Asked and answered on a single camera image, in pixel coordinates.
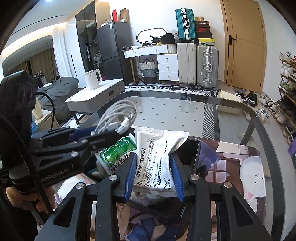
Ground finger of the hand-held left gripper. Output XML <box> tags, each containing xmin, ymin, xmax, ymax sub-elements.
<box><xmin>31</xmin><ymin>126</ymin><xmax>96</xmax><ymax>143</ymax></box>
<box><xmin>32</xmin><ymin>130</ymin><xmax>122</xmax><ymax>161</ymax></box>

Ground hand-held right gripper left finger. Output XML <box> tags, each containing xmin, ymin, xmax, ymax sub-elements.
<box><xmin>35</xmin><ymin>152</ymin><xmax>139</xmax><ymax>241</ymax></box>

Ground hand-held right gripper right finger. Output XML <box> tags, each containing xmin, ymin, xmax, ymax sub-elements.
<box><xmin>169</xmin><ymin>153</ymin><xmax>274</xmax><ymax>241</ymax></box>

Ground green medicine packet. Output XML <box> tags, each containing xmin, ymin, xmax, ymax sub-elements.
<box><xmin>96</xmin><ymin>136</ymin><xmax>137</xmax><ymax>177</ymax></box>

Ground white printed packet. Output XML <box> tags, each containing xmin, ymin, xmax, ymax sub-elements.
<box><xmin>134</xmin><ymin>126</ymin><xmax>189</xmax><ymax>199</ymax></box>

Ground black cardboard box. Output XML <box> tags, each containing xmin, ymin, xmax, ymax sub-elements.
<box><xmin>126</xmin><ymin>138</ymin><xmax>202</xmax><ymax>222</ymax></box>

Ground white cable bundle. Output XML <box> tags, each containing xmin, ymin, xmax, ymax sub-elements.
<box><xmin>91</xmin><ymin>100</ymin><xmax>138</xmax><ymax>138</ymax></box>

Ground person's left hand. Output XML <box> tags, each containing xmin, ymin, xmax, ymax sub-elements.
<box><xmin>5</xmin><ymin>184</ymin><xmax>55</xmax><ymax>215</ymax></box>

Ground white side cabinet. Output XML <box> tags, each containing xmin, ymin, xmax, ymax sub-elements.
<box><xmin>65</xmin><ymin>78</ymin><xmax>125</xmax><ymax>113</ymax></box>

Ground grey beanbag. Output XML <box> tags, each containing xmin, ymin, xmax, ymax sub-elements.
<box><xmin>38</xmin><ymin>76</ymin><xmax>79</xmax><ymax>121</ymax></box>

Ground white electric kettle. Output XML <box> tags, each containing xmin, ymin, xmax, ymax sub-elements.
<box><xmin>83</xmin><ymin>69</ymin><xmax>102</xmax><ymax>91</ymax></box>

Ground printed desk mat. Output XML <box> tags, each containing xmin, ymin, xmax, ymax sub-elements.
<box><xmin>55</xmin><ymin>139</ymin><xmax>266</xmax><ymax>241</ymax></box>

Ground brown curtain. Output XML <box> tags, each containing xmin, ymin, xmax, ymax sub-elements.
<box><xmin>2</xmin><ymin>47</ymin><xmax>58</xmax><ymax>78</ymax></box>

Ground woven basket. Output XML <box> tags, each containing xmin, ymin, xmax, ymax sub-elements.
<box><xmin>138</xmin><ymin>59</ymin><xmax>158</xmax><ymax>78</ymax></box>

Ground dark refrigerator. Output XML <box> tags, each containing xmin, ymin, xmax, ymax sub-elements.
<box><xmin>96</xmin><ymin>21</ymin><xmax>124</xmax><ymax>80</ymax></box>

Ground black glass cabinet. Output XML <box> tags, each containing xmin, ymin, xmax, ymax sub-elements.
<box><xmin>75</xmin><ymin>0</ymin><xmax>111</xmax><ymax>79</ymax></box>

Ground white vanity dresser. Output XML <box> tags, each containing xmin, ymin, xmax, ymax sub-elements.
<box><xmin>122</xmin><ymin>44</ymin><xmax>179</xmax><ymax>82</ymax></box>

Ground white sneaker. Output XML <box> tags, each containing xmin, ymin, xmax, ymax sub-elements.
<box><xmin>258</xmin><ymin>93</ymin><xmax>275</xmax><ymax>105</ymax></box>
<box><xmin>255</xmin><ymin>107</ymin><xmax>270</xmax><ymax>121</ymax></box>

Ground white suitcase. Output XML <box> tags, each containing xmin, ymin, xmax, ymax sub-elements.
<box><xmin>176</xmin><ymin>42</ymin><xmax>197</xmax><ymax>86</ymax></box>

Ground silver suitcase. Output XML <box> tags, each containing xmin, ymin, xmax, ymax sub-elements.
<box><xmin>196</xmin><ymin>45</ymin><xmax>219</xmax><ymax>89</ymax></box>

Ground oval mirror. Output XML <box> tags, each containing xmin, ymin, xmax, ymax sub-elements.
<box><xmin>137</xmin><ymin>27</ymin><xmax>168</xmax><ymax>45</ymax></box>

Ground black round container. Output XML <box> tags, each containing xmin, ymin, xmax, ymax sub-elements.
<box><xmin>159</xmin><ymin>34</ymin><xmax>175</xmax><ymax>44</ymax></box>

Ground flat cardboard carton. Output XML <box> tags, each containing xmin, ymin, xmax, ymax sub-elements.
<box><xmin>120</xmin><ymin>8</ymin><xmax>129</xmax><ymax>24</ymax></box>

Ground teal suitcase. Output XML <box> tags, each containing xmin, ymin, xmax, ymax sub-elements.
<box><xmin>175</xmin><ymin>8</ymin><xmax>196</xmax><ymax>43</ymax></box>

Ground wooden shoe rack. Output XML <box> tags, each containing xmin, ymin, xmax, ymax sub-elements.
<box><xmin>276</xmin><ymin>52</ymin><xmax>296</xmax><ymax>144</ymax></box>

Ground wooden door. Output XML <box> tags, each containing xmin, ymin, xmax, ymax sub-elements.
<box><xmin>220</xmin><ymin>0</ymin><xmax>267</xmax><ymax>93</ymax></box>

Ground rows of assorted shoes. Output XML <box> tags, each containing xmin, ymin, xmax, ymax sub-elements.
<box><xmin>277</xmin><ymin>52</ymin><xmax>296</xmax><ymax>142</ymax></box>

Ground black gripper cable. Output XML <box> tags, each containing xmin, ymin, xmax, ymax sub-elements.
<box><xmin>0</xmin><ymin>92</ymin><xmax>56</xmax><ymax>215</ymax></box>

